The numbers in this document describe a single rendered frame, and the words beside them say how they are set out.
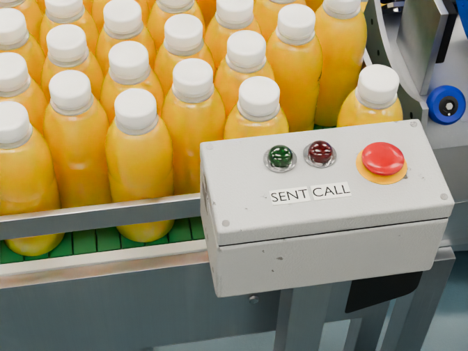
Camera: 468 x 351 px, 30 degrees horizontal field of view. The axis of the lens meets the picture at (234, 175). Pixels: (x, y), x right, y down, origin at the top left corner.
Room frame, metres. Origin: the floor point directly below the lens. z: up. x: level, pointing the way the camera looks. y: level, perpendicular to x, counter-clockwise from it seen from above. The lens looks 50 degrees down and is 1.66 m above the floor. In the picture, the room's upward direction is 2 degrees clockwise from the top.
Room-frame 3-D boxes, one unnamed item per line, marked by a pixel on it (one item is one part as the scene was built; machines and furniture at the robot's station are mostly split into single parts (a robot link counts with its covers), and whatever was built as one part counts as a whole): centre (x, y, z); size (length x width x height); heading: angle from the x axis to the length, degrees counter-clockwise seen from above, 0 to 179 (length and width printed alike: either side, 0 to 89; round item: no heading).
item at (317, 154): (0.50, -0.07, 1.11); 0.02 x 0.02 x 0.01
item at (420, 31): (0.81, -0.22, 0.99); 0.10 x 0.02 x 0.12; 12
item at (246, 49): (0.67, -0.01, 1.07); 0.04 x 0.04 x 0.02
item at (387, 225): (0.48, -0.08, 1.05); 0.20 x 0.10 x 0.10; 102
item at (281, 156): (0.49, -0.04, 1.11); 0.02 x 0.02 x 0.01
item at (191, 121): (0.62, 0.04, 0.98); 0.07 x 0.07 x 0.17
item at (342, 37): (0.76, -0.11, 0.98); 0.07 x 0.07 x 0.17
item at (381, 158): (0.49, -0.13, 1.11); 0.04 x 0.04 x 0.01
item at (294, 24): (0.71, -0.06, 1.07); 0.04 x 0.04 x 0.02
